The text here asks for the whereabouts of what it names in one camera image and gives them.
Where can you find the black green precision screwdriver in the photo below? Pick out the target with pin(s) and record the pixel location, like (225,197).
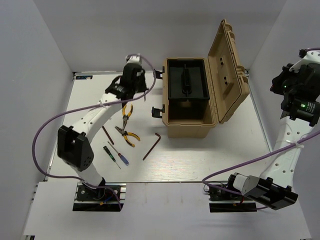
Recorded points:
(105,148)

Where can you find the yellow needle-nose pliers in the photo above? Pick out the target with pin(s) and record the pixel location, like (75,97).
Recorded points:
(126,116)

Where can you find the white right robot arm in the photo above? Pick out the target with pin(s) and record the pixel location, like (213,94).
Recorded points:
(299,84)

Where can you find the dark blue table label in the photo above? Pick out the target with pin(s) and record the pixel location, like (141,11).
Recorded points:
(83,77)

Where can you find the tan plastic toolbox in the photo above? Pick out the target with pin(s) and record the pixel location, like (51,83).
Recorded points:
(227,84)

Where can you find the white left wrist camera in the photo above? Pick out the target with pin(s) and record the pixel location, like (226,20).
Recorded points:
(133,59)

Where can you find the brown hex key long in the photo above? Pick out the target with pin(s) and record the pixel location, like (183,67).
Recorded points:
(152,147)

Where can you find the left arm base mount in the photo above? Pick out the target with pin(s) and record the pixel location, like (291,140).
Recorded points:
(99,200)

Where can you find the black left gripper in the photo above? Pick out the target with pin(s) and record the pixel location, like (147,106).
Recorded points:
(144,87)

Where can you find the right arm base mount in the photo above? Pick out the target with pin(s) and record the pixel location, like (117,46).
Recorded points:
(221,201)

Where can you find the red blue handled screwdriver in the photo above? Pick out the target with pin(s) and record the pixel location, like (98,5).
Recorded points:
(123,158)

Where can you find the yellow combination pliers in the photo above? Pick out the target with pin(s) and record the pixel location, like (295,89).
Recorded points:
(126,134)

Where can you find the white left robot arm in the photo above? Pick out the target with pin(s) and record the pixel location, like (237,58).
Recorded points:
(74,142)

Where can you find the black toolbox inner tray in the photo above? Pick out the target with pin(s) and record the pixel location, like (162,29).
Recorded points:
(187,80)

